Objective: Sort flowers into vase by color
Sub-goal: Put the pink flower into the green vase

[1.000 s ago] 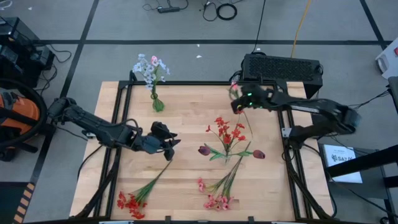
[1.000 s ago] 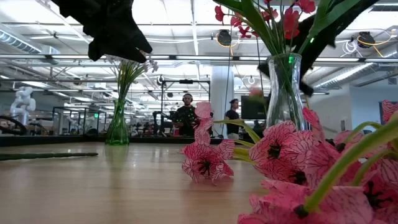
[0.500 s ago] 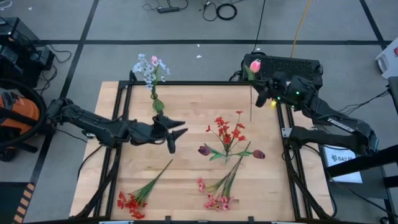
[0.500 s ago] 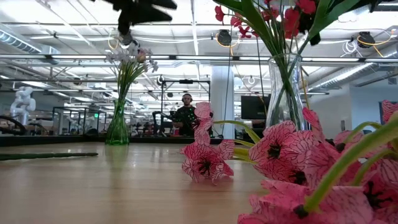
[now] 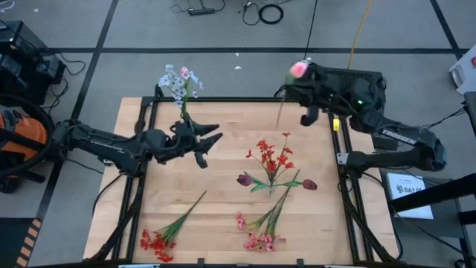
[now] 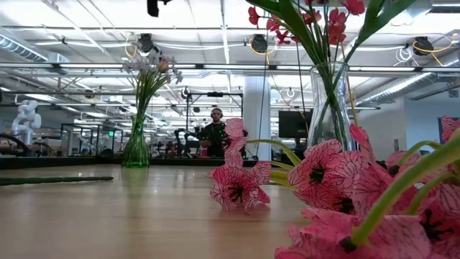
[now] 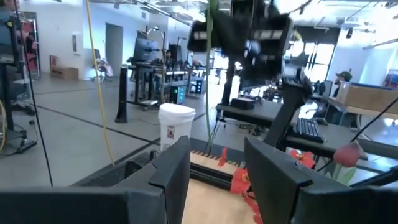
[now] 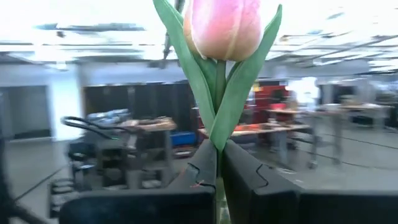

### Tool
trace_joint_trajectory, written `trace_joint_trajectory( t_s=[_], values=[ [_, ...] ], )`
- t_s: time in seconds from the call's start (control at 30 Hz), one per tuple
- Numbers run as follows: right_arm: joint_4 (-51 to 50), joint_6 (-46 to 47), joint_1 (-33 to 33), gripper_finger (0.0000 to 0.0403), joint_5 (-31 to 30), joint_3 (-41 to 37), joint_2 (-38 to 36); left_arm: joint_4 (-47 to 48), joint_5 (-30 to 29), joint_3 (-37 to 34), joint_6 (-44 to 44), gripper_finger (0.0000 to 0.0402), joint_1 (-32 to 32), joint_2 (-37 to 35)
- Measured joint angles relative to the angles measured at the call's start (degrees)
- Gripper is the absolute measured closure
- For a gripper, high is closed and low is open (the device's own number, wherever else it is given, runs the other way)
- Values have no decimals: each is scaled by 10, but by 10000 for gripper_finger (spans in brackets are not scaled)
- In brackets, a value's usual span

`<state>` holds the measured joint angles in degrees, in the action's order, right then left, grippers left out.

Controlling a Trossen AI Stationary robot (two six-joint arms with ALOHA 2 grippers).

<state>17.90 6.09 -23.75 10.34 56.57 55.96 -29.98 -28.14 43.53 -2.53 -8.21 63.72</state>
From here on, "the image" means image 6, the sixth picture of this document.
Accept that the pale blue flower bunch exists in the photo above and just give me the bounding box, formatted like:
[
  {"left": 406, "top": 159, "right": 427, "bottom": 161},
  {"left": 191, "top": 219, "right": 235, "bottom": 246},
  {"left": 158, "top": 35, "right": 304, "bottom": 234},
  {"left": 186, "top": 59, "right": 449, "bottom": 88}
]
[{"left": 121, "top": 48, "right": 184, "bottom": 118}]

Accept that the black monitor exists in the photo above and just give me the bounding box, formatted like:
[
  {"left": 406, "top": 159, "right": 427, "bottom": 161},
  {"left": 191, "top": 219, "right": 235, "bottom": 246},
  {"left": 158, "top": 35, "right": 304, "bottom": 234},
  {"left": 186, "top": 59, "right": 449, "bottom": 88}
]
[{"left": 278, "top": 109, "right": 313, "bottom": 140}]

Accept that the pink veined flower bunch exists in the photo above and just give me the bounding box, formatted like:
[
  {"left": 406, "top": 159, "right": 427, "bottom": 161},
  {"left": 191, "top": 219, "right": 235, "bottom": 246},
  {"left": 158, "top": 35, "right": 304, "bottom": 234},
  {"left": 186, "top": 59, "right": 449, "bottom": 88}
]
[{"left": 210, "top": 114, "right": 460, "bottom": 259}]

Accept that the clear glass vase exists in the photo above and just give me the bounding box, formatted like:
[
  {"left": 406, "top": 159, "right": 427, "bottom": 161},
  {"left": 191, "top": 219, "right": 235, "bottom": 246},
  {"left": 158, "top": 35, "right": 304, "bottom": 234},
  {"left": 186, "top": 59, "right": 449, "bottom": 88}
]
[{"left": 307, "top": 61, "right": 357, "bottom": 152}]

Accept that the white pillar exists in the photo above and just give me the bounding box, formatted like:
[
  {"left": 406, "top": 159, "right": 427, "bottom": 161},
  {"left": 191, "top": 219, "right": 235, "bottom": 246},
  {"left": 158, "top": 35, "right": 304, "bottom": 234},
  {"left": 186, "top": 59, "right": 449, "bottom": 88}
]
[{"left": 244, "top": 75, "right": 272, "bottom": 162}]

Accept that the dense red flower bunch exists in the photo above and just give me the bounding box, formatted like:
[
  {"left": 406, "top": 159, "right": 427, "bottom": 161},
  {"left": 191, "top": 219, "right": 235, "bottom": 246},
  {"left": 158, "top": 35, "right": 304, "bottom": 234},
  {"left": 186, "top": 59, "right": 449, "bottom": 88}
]
[{"left": 0, "top": 175, "right": 115, "bottom": 187}]

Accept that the green glass vase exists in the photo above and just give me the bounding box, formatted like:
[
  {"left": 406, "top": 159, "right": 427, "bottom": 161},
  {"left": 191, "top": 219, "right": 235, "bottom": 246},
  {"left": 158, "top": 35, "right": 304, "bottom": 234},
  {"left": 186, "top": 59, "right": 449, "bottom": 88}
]
[{"left": 121, "top": 114, "right": 151, "bottom": 168}]

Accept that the black metal table frame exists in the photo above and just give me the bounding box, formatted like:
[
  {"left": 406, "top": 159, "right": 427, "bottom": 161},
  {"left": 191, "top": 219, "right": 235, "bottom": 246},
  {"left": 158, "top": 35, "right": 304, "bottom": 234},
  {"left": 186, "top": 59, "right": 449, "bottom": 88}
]
[{"left": 0, "top": 155, "right": 258, "bottom": 170}]

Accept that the person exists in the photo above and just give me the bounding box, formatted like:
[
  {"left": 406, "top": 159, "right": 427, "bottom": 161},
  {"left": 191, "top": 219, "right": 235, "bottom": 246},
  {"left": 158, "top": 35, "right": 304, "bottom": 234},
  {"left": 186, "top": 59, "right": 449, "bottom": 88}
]
[{"left": 199, "top": 106, "right": 229, "bottom": 158}]

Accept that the black ceiling cable reel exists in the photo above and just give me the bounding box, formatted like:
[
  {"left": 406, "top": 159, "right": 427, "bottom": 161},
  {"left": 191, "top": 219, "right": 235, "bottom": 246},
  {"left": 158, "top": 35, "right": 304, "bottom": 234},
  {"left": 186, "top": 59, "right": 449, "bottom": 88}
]
[
  {"left": 136, "top": 32, "right": 163, "bottom": 63},
  {"left": 250, "top": 34, "right": 269, "bottom": 55},
  {"left": 412, "top": 35, "right": 435, "bottom": 57}
]

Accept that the sparse red flower bunch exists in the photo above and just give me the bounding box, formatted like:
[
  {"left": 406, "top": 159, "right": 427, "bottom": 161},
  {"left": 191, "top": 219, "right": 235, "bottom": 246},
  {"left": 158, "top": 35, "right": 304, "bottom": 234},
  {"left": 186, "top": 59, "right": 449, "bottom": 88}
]
[{"left": 247, "top": 0, "right": 366, "bottom": 148}]

